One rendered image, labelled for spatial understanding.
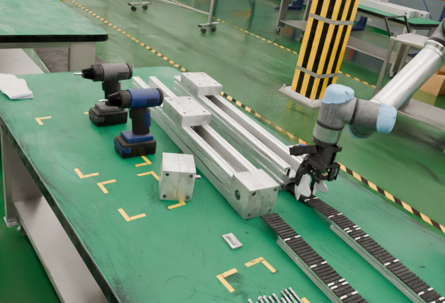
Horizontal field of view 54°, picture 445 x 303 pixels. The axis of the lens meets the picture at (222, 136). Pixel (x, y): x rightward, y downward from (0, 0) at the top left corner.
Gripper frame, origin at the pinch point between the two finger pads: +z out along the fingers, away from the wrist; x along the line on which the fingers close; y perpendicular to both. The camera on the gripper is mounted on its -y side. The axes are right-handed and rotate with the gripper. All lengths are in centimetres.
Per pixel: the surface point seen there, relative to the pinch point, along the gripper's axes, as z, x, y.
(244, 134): -6.6, -4.8, -28.4
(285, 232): -1.4, -19.1, 14.7
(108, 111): -4, -42, -60
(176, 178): -5.3, -38.6, -10.7
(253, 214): 0.5, -21.1, 3.3
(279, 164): -6.4, -4.9, -8.2
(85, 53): 16, -15, -189
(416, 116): 53, 261, -130
